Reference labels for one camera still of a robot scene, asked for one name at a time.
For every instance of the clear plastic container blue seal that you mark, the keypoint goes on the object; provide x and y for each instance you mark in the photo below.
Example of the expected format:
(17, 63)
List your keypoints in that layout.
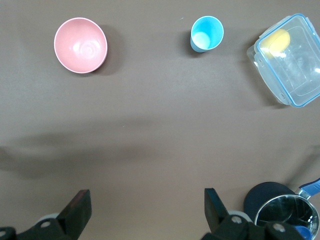
(295, 70)

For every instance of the blue plastic cup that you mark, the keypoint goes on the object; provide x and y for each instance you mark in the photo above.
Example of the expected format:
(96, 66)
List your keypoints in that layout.
(207, 32)

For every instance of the pink bowl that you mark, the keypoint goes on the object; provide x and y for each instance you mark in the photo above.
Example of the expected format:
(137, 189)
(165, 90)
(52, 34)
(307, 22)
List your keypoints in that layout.
(80, 45)

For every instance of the small blue object in saucepan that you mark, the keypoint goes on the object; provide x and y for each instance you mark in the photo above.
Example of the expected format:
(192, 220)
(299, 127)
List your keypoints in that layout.
(303, 232)

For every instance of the brown table cover mat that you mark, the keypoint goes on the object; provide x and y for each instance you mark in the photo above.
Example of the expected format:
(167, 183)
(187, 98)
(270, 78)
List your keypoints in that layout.
(160, 112)

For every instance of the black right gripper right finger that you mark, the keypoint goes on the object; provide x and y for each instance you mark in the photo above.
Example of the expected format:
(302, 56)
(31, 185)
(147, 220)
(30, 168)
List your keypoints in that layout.
(215, 212)

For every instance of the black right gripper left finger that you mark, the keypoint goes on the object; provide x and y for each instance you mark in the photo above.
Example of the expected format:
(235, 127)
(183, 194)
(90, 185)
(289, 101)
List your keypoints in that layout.
(77, 212)

